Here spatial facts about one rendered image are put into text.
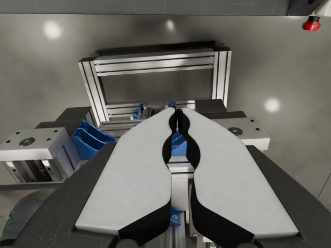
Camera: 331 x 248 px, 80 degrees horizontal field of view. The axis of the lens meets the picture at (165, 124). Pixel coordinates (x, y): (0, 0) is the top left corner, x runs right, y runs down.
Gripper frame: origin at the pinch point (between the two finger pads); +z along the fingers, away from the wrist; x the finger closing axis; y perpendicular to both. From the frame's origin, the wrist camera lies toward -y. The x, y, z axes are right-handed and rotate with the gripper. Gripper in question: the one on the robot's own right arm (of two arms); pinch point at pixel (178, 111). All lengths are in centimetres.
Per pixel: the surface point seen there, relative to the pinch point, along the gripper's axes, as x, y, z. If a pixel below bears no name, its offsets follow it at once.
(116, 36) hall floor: -35, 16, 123
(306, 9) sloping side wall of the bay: 21.2, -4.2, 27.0
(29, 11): -25.0, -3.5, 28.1
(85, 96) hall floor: -63, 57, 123
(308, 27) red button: 32, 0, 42
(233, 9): 9.8, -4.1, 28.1
